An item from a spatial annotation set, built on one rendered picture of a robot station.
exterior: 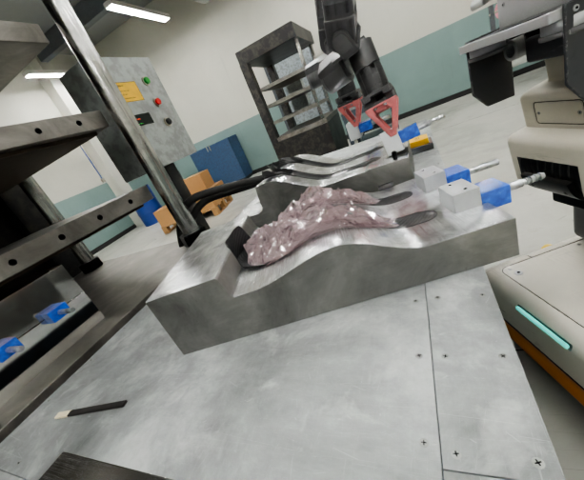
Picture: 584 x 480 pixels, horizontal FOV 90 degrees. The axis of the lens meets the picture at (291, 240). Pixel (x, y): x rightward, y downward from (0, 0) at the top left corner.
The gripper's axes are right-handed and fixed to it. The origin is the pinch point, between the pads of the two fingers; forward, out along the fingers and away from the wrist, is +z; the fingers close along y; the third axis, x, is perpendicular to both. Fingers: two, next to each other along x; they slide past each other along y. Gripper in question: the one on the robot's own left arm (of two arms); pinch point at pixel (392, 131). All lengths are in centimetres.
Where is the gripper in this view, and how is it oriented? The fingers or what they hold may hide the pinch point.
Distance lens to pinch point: 74.7
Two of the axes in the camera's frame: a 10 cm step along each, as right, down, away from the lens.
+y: -3.6, 3.7, -8.6
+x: 8.2, -3.2, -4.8
